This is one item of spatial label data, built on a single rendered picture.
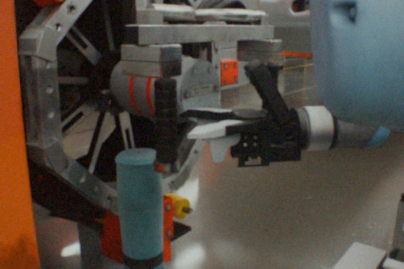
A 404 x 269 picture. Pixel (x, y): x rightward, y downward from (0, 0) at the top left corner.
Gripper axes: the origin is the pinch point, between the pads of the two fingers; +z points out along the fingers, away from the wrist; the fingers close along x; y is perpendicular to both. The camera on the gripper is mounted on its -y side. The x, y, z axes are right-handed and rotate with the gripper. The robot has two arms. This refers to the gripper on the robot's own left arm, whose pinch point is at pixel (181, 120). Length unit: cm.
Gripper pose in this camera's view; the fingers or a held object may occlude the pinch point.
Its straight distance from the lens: 66.6
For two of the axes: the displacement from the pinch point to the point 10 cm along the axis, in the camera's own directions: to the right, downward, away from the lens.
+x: -1.3, -2.1, 9.7
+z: -9.9, 0.3, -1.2
